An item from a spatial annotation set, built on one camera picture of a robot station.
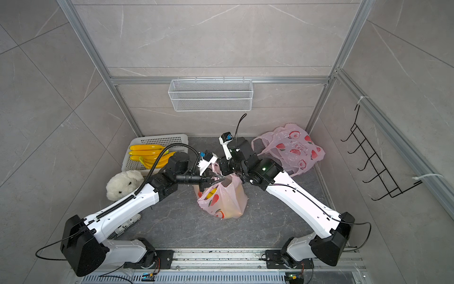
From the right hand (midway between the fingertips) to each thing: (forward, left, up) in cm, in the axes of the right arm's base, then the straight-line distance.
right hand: (222, 158), depth 70 cm
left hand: (-6, -1, -4) cm, 7 cm away
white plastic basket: (+32, +39, -22) cm, 55 cm away
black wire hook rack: (-14, -58, +2) cm, 60 cm away
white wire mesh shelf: (+47, +8, -1) cm, 48 cm away
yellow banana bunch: (-10, +5, -10) cm, 15 cm away
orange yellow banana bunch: (+23, +46, -24) cm, 57 cm away
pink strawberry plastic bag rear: (+26, -40, -23) cm, 53 cm away
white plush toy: (-4, +44, -11) cm, 46 cm away
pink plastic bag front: (-11, -1, -13) cm, 17 cm away
